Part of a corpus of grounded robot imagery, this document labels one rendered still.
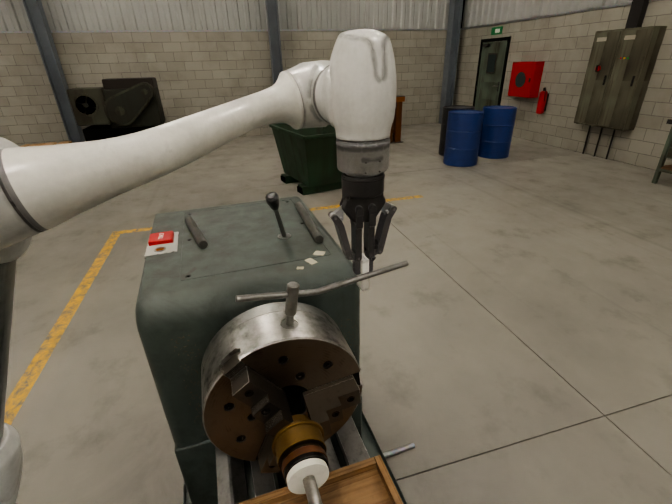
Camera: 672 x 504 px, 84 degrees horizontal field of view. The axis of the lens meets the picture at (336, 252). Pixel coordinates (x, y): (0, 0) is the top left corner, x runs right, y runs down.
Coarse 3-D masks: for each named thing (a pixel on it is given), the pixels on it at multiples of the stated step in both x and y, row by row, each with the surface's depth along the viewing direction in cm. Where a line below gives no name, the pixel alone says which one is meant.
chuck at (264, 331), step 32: (256, 320) 72; (320, 320) 76; (224, 352) 69; (256, 352) 65; (288, 352) 68; (320, 352) 70; (224, 384) 66; (288, 384) 71; (320, 384) 74; (224, 416) 69; (224, 448) 73; (256, 448) 75
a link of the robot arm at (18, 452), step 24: (0, 144) 52; (24, 240) 57; (0, 264) 57; (0, 288) 58; (0, 312) 60; (0, 336) 61; (0, 360) 63; (0, 384) 64; (0, 408) 66; (0, 432) 68; (0, 456) 68; (0, 480) 68
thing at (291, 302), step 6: (294, 282) 68; (288, 288) 67; (294, 288) 66; (288, 294) 67; (294, 294) 67; (288, 300) 67; (294, 300) 67; (288, 306) 68; (294, 306) 68; (288, 312) 68; (294, 312) 69; (288, 318) 69; (288, 324) 70
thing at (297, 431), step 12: (300, 420) 64; (288, 432) 63; (300, 432) 63; (312, 432) 63; (276, 444) 64; (288, 444) 61; (300, 444) 61; (312, 444) 62; (324, 444) 64; (276, 456) 63; (288, 456) 60; (300, 456) 59; (312, 456) 60; (324, 456) 61; (288, 468) 59
